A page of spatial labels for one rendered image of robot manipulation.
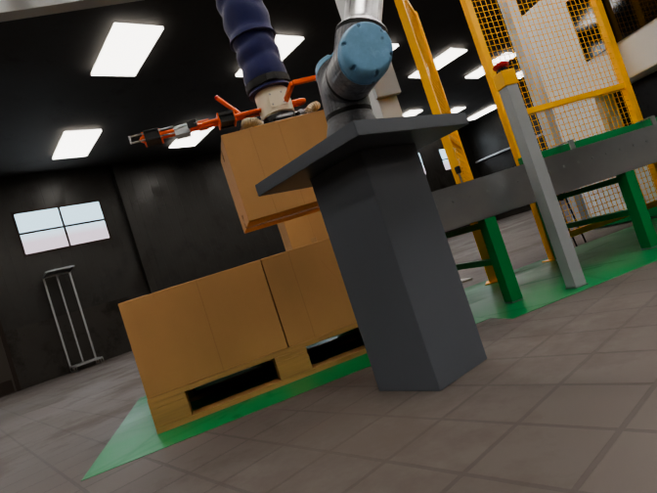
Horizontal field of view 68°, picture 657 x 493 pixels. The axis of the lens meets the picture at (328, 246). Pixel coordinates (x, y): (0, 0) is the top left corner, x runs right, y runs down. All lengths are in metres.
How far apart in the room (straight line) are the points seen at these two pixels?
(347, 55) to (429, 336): 0.80
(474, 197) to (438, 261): 0.87
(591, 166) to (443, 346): 1.56
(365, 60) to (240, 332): 1.23
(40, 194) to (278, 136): 9.34
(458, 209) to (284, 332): 0.95
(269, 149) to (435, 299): 1.11
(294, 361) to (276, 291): 0.31
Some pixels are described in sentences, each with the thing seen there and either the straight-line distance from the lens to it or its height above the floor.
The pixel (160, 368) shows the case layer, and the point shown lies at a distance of 2.14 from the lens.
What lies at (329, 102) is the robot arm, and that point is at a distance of 1.57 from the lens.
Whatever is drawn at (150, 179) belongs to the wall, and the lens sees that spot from 11.97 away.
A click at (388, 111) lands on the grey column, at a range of 3.77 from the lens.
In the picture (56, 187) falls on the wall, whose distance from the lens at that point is 11.41.
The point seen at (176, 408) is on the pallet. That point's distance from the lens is 2.15.
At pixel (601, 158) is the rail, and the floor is 0.51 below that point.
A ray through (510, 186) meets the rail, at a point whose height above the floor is 0.51.
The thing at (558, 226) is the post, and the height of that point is 0.28.
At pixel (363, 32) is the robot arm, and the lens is 1.43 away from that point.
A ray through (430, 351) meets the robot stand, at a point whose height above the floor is 0.11.
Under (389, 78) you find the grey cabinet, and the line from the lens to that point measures 3.81.
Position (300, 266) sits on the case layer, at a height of 0.46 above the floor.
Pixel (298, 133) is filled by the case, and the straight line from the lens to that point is 2.27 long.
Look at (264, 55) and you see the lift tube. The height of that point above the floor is 1.47.
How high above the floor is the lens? 0.43
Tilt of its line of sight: 2 degrees up
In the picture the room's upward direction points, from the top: 18 degrees counter-clockwise
